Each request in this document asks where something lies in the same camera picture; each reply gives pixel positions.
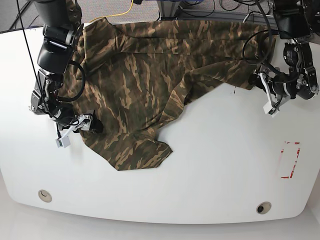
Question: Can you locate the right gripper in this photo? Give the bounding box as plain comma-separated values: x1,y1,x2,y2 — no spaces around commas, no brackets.
56,109,104,138

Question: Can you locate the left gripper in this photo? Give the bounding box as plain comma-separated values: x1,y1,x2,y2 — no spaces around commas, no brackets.
248,71,291,111

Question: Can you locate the camouflage t-shirt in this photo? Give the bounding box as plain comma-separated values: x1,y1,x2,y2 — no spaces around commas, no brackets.
59,18,268,171

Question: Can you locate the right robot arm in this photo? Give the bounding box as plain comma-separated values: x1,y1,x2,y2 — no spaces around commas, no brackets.
30,0,103,134

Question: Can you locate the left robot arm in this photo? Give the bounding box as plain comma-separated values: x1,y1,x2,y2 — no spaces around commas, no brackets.
249,0,320,116

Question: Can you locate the red tape rectangle marking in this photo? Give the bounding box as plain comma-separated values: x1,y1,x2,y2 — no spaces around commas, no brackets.
277,141,301,179

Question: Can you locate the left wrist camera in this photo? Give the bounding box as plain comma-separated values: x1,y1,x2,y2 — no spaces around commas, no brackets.
263,102,279,118

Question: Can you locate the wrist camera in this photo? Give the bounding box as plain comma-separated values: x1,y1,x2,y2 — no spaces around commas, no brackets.
55,136,71,148
263,102,279,118

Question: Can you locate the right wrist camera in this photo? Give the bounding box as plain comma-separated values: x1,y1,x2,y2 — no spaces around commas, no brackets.
55,136,71,148

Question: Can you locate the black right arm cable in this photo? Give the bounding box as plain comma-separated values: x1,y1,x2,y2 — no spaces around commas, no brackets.
56,59,86,102

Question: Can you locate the black looped cable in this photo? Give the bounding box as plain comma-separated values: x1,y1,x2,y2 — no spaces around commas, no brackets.
242,4,274,65

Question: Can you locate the left table cable grommet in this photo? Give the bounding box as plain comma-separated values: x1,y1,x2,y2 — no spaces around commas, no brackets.
38,189,52,203

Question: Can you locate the table cable grommet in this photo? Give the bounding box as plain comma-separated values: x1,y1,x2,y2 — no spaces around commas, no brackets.
38,189,52,203
256,201,272,215

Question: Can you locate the aluminium frame stand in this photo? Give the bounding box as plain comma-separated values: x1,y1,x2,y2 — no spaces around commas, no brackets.
156,0,192,21

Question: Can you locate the right table cable grommet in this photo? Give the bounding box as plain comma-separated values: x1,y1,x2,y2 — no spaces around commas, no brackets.
256,201,272,215

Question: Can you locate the yellow cable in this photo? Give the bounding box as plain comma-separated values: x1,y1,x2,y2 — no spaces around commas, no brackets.
89,0,133,23

